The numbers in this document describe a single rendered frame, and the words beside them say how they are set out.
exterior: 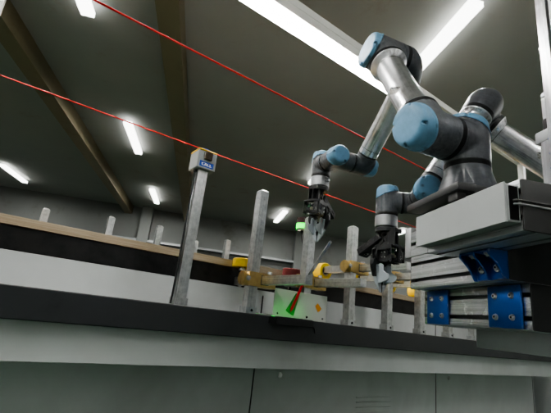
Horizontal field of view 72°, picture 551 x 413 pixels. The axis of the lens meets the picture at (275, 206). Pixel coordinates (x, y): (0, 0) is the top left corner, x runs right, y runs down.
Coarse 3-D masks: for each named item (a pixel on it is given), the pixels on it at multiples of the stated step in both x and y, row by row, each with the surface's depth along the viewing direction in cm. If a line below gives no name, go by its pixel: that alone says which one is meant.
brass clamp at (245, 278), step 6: (240, 276) 135; (246, 276) 133; (252, 276) 134; (258, 276) 136; (240, 282) 134; (246, 282) 133; (252, 282) 134; (258, 282) 136; (264, 288) 141; (270, 288) 138
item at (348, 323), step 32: (0, 288) 91; (32, 288) 95; (32, 320) 94; (64, 320) 98; (96, 320) 102; (128, 320) 107; (160, 320) 112; (192, 320) 118; (224, 320) 124; (256, 320) 131; (352, 320) 160; (448, 352) 192; (480, 352) 210; (512, 352) 231
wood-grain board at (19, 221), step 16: (16, 224) 114; (32, 224) 117; (48, 224) 119; (96, 240) 127; (112, 240) 130; (128, 240) 132; (176, 256) 143; (208, 256) 149; (272, 272) 166; (368, 288) 199
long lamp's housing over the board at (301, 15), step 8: (272, 0) 206; (280, 0) 208; (288, 8) 211; (296, 8) 215; (296, 16) 215; (304, 16) 218; (312, 24) 221; (320, 24) 224; (320, 32) 224; (328, 32) 228; (336, 40) 231; (344, 40) 236; (344, 48) 235; (352, 48) 239
